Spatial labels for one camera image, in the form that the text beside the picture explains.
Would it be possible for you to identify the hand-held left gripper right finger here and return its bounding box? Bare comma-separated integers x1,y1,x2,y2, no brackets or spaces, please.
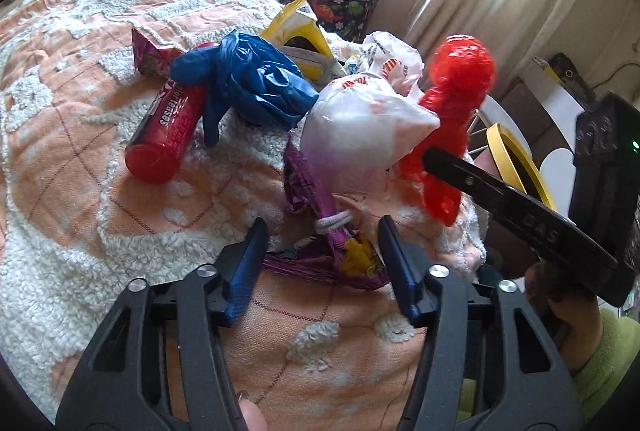
377,214,586,431

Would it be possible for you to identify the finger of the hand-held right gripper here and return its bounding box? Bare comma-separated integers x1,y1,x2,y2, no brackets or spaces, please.
422,147,507,212

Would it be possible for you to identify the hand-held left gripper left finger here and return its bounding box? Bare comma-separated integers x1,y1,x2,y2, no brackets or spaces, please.
56,217,271,431

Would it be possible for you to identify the yellow trash bin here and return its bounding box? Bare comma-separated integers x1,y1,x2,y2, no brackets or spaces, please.
486,122,559,212

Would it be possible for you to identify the purple snack wrapper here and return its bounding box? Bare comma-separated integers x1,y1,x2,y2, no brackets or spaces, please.
262,136,391,293

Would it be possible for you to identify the red snack can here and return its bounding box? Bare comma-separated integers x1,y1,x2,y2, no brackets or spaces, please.
124,42,219,186

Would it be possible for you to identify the blue rubber glove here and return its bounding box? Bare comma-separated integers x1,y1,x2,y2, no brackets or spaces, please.
170,31,321,148

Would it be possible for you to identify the person's right forearm green sleeve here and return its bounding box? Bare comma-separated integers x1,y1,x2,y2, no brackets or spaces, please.
570,308,640,423

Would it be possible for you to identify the person's right hand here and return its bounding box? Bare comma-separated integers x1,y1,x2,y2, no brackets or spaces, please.
525,262,607,373

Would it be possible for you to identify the person's left hand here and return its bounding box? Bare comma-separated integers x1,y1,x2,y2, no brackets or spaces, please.
239,399,269,431

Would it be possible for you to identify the white elastic band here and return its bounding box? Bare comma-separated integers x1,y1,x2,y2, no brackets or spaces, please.
316,210,354,233

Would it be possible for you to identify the white desk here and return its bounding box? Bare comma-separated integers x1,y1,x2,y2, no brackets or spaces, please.
517,71,601,192

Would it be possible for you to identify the dark device on desk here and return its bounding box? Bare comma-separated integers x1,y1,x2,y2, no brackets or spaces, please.
532,52,598,104

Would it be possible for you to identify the white red-printed plastic bag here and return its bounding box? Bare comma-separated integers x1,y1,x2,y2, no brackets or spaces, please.
345,31,426,104

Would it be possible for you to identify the peach and white blanket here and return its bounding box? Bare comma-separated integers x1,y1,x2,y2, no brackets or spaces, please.
0,0,489,431

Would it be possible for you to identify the dinosaur print fabric basket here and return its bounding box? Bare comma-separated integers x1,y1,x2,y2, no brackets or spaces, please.
307,0,381,44

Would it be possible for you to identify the yellow paper packet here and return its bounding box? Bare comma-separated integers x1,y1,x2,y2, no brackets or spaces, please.
260,0,347,84

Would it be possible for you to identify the pink snack wrapper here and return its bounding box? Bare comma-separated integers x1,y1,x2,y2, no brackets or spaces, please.
131,27,186,80

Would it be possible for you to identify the white wire stool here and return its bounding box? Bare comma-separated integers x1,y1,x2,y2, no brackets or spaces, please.
467,95,519,160

